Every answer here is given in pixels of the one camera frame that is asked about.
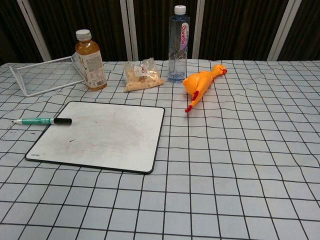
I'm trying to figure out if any white black grid tablecloth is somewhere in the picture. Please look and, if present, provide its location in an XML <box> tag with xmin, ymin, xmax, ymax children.
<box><xmin>0</xmin><ymin>59</ymin><xmax>320</xmax><ymax>240</ymax></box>

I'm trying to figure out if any orange rubber chicken toy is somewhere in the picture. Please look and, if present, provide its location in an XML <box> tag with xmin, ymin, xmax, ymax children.
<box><xmin>182</xmin><ymin>63</ymin><xmax>229</xmax><ymax>114</ymax></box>

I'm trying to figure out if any white wire mesh rack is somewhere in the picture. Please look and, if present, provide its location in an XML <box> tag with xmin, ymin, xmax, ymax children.
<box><xmin>9</xmin><ymin>53</ymin><xmax>89</xmax><ymax>97</ymax></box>

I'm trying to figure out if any white screen frame post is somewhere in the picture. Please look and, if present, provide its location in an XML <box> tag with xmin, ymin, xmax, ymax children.
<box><xmin>119</xmin><ymin>0</ymin><xmax>139</xmax><ymax>62</ymax></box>
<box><xmin>16</xmin><ymin>0</ymin><xmax>52</xmax><ymax>62</ymax></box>
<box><xmin>191</xmin><ymin>0</ymin><xmax>206</xmax><ymax>60</ymax></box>
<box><xmin>267</xmin><ymin>0</ymin><xmax>299</xmax><ymax>61</ymax></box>

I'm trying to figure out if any clear bag of snack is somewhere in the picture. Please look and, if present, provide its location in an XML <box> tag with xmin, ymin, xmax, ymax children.
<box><xmin>122</xmin><ymin>57</ymin><xmax>166</xmax><ymax>93</ymax></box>

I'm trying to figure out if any green whiteboard marker black cap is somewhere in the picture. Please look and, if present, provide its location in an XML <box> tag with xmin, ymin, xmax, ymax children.
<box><xmin>10</xmin><ymin>117</ymin><xmax>73</xmax><ymax>126</ymax></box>

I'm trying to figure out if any orange juice bottle white cap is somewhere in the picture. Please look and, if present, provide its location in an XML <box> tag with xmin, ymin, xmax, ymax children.
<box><xmin>75</xmin><ymin>29</ymin><xmax>108</xmax><ymax>91</ymax></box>

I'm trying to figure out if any white board black frame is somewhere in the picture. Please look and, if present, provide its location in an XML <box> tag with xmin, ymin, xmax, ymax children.
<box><xmin>24</xmin><ymin>101</ymin><xmax>166</xmax><ymax>175</ymax></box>

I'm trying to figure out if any clear water bottle white cap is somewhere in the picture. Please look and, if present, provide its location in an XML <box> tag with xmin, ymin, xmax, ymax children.
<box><xmin>167</xmin><ymin>5</ymin><xmax>191</xmax><ymax>84</ymax></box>

